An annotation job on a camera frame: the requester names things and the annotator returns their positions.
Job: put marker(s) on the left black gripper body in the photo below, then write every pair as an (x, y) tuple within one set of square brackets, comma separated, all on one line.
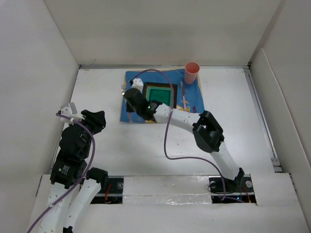
[(93, 123)]

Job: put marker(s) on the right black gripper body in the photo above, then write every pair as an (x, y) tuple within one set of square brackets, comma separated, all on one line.
[(129, 108)]

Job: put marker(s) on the square green ceramic plate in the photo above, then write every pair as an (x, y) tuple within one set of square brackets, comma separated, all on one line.
[(161, 92)]

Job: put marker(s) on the knife with pink handle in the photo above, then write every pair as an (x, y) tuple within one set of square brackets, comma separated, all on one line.
[(184, 98)]

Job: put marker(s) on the blue Pikachu placemat cloth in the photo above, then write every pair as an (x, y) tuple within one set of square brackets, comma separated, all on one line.
[(193, 92)]

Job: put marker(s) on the orange plastic cup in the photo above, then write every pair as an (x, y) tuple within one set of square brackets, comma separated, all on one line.
[(191, 72)]

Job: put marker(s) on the fork with pink handle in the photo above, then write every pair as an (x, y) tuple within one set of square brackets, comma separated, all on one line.
[(126, 117)]

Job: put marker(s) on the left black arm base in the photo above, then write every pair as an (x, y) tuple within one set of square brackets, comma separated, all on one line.
[(112, 194)]

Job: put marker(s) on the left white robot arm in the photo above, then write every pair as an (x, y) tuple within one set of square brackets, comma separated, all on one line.
[(74, 183)]

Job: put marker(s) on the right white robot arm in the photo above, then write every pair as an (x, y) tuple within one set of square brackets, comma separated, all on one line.
[(208, 133)]

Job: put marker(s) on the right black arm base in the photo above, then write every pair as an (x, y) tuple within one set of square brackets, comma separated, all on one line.
[(244, 193)]

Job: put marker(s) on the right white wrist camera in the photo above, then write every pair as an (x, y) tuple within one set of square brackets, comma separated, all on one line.
[(138, 84)]

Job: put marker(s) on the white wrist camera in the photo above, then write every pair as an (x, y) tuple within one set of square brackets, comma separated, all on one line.
[(138, 84), (69, 110)]

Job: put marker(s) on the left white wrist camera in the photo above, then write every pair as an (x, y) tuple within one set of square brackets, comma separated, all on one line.
[(69, 110)]

